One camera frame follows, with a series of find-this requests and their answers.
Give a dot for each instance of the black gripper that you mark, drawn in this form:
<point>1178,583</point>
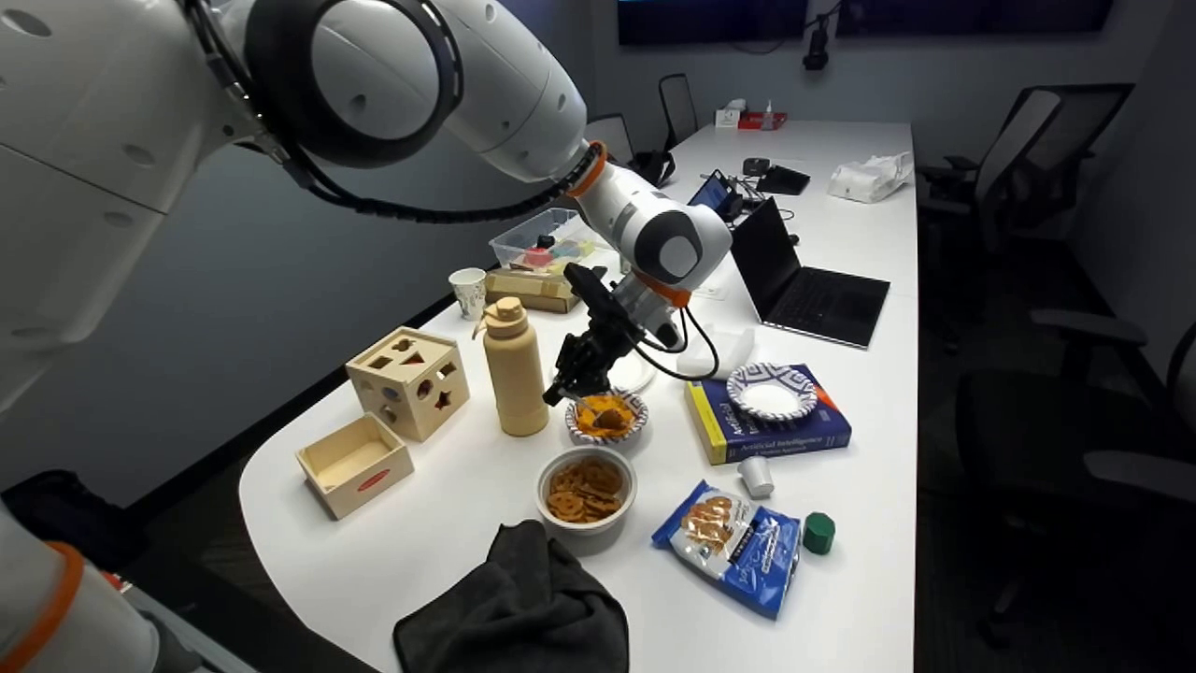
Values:
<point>616,323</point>

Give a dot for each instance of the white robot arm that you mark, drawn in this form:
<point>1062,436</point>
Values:
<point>108,104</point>

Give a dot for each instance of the black and white bowl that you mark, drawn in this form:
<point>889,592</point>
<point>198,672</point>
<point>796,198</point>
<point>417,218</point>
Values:
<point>610,420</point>

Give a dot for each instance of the white bowl with snacks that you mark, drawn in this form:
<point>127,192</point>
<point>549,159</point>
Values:
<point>583,495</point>

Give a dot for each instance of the tan water bottle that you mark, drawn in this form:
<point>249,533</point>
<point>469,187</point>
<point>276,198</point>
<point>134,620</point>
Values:
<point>514,367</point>

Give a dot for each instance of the wooden block box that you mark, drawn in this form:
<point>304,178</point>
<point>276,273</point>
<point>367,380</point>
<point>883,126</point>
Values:
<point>532,290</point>

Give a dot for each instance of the paper cup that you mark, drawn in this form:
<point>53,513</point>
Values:
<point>469,286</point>

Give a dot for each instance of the clear plastic container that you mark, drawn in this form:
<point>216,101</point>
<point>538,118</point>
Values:
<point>545,237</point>

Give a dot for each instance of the blue and yellow book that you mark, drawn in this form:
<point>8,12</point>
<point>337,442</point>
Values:
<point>733,436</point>

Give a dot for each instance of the wooden shape sorter cube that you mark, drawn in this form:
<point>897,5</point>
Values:
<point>411,381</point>

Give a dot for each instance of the patterned dish on book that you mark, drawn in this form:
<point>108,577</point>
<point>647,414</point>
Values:
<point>776,395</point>

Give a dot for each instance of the small white bottle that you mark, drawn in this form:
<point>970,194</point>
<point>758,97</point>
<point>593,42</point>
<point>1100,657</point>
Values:
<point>755,480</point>

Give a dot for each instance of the black cloth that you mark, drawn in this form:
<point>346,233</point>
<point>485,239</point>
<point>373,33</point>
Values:
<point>529,607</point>

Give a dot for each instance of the black headphones pouch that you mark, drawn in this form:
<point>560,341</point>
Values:
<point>655,164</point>

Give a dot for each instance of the open laptop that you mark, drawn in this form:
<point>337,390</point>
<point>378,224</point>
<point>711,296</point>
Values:
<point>802,296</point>

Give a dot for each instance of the blue screen tablet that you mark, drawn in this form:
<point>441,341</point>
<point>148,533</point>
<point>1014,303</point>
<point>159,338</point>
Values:
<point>718,192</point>

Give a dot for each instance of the blue snack bag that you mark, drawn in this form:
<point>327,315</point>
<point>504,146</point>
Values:
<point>740,548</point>

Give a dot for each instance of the open wooden box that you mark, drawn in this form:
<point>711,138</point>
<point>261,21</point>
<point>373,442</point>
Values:
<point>351,466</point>

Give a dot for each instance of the green bottle cap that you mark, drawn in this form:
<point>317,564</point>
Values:
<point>818,533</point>

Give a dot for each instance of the dark office chair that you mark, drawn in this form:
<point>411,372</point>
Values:
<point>677,104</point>

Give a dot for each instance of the white crumpled cloth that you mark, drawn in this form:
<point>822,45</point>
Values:
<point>873,181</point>

